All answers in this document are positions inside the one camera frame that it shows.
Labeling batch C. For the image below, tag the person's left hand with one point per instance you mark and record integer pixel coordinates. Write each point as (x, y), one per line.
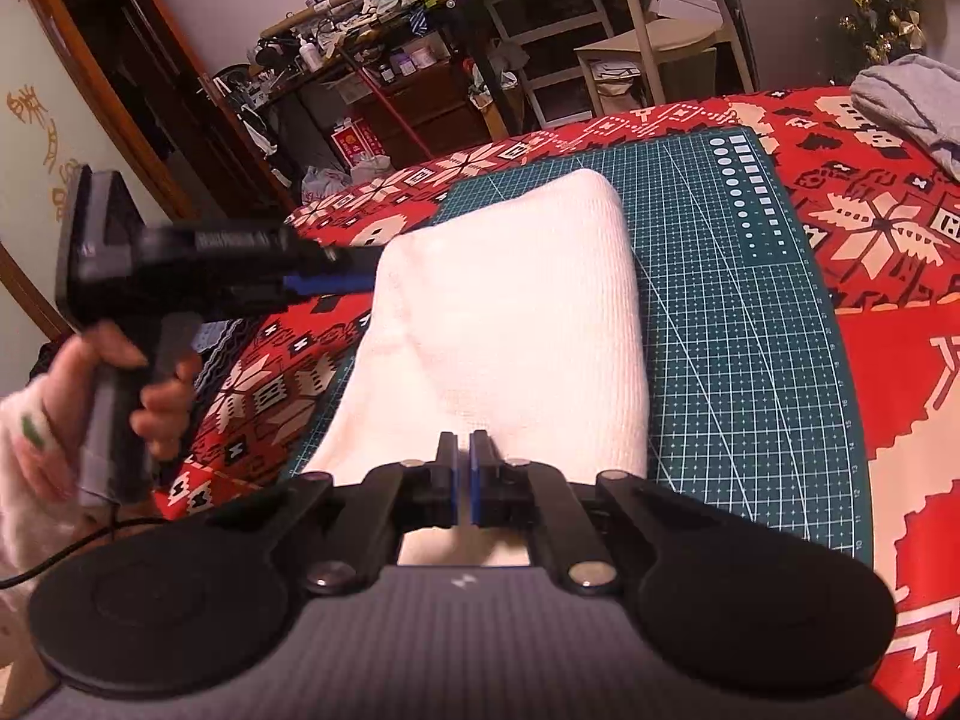
(161, 405)

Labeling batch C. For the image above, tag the grey hoodie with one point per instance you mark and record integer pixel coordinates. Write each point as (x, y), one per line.
(907, 97)

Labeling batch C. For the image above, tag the green cutting mat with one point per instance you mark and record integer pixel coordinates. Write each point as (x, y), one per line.
(750, 390)

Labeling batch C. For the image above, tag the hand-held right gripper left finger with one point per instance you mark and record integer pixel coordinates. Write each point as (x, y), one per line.
(452, 480)

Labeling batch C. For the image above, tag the white spray bottle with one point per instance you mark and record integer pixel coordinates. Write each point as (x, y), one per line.
(308, 54)

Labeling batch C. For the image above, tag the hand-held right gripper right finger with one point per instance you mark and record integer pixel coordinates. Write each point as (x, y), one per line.
(478, 480)

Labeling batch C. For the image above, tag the wooden door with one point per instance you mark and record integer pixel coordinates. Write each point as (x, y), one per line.
(165, 90)

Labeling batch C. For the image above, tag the beige chair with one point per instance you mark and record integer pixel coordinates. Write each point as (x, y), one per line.
(660, 37)

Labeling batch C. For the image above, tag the white drawer rack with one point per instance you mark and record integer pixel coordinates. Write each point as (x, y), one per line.
(547, 45)

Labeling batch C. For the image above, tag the person's left forearm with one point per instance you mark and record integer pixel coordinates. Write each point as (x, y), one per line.
(22, 502)

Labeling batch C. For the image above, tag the red patterned blanket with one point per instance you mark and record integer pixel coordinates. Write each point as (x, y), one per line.
(900, 360)

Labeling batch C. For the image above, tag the wooden drawer cabinet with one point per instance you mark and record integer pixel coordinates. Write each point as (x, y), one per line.
(427, 112)

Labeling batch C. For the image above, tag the trash bin with white liner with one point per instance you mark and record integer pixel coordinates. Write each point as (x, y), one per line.
(615, 86)

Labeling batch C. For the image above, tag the white plastic bag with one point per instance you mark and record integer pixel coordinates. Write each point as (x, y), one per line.
(337, 181)

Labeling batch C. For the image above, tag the gold tinsel Christmas tree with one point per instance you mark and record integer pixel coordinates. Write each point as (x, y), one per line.
(885, 15)

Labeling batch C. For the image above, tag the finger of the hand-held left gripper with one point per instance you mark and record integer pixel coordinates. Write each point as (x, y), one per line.
(345, 259)
(330, 286)

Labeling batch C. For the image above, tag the red and white box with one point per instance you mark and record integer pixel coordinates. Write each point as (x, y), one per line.
(358, 144)

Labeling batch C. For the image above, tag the white knit sweater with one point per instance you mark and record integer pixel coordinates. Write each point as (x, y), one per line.
(510, 315)

